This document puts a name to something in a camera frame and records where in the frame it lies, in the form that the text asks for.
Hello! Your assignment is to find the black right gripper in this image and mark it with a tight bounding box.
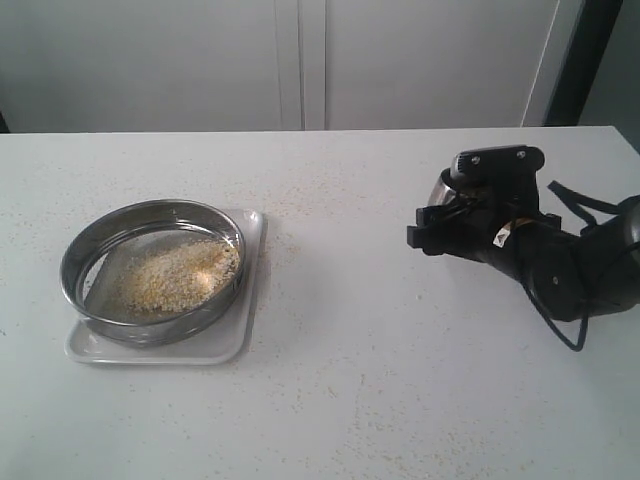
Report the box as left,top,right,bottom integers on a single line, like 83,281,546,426
406,172,565,280

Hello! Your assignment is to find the stainless steel cup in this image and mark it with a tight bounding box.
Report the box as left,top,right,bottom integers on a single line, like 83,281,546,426
427,168,460,206

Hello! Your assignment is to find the pile of beige grains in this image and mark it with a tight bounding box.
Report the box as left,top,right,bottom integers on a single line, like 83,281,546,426
117,240,240,314

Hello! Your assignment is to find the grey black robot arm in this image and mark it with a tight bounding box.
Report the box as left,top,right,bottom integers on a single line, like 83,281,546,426
407,166,639,322

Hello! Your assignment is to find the round stainless steel sieve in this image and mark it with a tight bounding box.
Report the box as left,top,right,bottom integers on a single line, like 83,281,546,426
60,199,247,347

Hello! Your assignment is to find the white square plastic tray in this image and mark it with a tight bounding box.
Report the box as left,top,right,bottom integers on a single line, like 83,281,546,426
64,209,267,366

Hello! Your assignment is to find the white cabinet with doors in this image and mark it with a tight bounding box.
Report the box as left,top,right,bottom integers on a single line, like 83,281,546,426
1,1,583,132

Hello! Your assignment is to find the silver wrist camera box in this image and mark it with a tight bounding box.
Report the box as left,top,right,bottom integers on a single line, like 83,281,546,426
449,145,545,188

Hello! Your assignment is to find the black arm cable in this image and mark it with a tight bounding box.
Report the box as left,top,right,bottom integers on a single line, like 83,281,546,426
519,180,640,354

